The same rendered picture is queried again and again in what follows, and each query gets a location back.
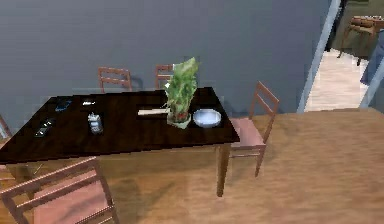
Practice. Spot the pale blue round bowl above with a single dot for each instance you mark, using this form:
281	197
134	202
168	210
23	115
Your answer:
207	118

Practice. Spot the green potted house plant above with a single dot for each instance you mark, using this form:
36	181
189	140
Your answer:
181	93

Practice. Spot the brown wooden chair pink seat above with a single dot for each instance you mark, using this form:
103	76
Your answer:
115	78
250	131
163	75
66	196

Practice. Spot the dark brown dining table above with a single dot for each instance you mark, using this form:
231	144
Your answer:
126	133

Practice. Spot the small black white remote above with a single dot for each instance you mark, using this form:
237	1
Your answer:
88	103

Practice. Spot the blue flat phone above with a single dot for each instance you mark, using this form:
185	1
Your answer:
63	105

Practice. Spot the brown wooden side table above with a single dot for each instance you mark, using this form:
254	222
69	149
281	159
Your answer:
361	26

